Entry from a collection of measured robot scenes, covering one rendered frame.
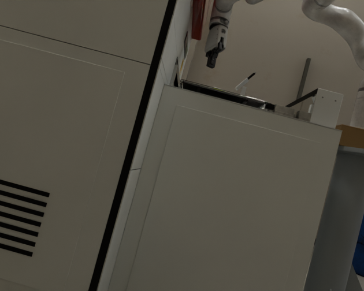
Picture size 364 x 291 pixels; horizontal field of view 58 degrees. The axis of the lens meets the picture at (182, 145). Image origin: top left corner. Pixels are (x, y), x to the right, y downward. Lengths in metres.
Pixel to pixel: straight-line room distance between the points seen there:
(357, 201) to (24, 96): 1.34
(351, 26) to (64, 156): 1.31
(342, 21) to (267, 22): 2.90
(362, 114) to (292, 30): 3.01
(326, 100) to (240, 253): 0.62
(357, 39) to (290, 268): 1.04
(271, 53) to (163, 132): 3.40
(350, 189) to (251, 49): 3.05
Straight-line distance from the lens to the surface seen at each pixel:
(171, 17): 0.99
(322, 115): 1.27
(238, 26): 4.46
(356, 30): 1.70
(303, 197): 1.17
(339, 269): 1.62
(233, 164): 1.11
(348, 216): 1.59
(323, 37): 4.63
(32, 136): 1.00
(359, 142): 1.58
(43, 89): 1.01
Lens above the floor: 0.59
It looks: 2 degrees up
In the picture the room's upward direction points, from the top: 15 degrees clockwise
